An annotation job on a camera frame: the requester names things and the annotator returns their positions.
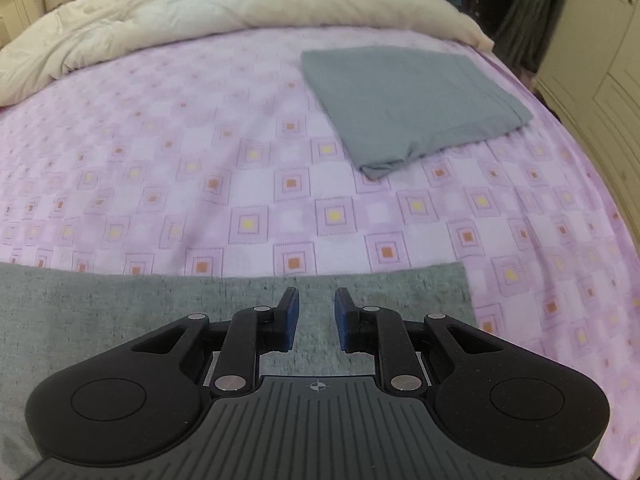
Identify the purple patterned bed sheet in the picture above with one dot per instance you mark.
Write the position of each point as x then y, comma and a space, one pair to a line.
212, 159

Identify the grey speckled pants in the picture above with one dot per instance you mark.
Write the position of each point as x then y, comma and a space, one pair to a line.
53, 319

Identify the cream white duvet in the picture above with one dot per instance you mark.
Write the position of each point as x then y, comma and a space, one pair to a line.
84, 33

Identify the cream wardrobe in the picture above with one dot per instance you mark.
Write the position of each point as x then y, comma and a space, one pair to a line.
590, 77

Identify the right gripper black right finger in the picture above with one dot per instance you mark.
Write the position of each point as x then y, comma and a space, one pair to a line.
409, 356

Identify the folded blue-grey garment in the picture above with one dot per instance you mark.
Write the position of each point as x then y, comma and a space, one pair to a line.
391, 105

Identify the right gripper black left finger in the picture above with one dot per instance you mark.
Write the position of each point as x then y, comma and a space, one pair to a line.
224, 356

